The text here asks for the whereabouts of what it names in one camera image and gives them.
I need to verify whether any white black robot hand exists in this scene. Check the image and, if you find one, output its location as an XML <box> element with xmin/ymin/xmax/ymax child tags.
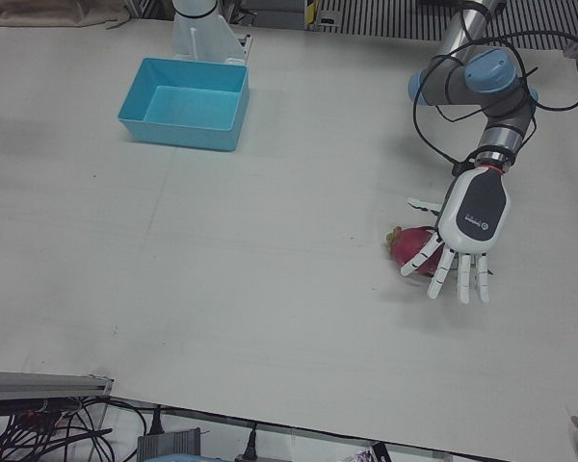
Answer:
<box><xmin>399</xmin><ymin>166</ymin><xmax>512</xmax><ymax>305</ymax></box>

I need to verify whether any pink dragon fruit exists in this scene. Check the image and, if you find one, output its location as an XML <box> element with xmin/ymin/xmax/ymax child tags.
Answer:
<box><xmin>383</xmin><ymin>224</ymin><xmax>459</xmax><ymax>276</ymax></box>

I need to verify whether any light blue plastic bin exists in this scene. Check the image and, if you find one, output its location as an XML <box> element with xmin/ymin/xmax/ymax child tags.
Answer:
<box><xmin>117</xmin><ymin>57</ymin><xmax>250</xmax><ymax>153</ymax></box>

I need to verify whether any grey ribbed power supply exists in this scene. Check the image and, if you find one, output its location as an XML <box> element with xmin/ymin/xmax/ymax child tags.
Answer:
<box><xmin>138</xmin><ymin>426</ymin><xmax>202</xmax><ymax>459</ymax></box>

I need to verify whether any beige cloth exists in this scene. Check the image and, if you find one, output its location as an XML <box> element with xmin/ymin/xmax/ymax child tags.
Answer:
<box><xmin>0</xmin><ymin>0</ymin><xmax>131</xmax><ymax>30</ymax></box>

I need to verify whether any black robot hand cable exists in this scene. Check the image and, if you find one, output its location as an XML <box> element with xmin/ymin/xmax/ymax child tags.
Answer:
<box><xmin>411</xmin><ymin>29</ymin><xmax>578</xmax><ymax>169</ymax></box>

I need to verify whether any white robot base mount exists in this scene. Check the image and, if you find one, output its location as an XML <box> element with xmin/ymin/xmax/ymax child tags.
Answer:
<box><xmin>170</xmin><ymin>0</ymin><xmax>255</xmax><ymax>66</ymax></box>

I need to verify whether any aluminium extrusion post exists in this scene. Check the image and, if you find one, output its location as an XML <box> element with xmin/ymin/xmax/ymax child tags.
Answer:
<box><xmin>0</xmin><ymin>370</ymin><xmax>115</xmax><ymax>403</ymax></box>

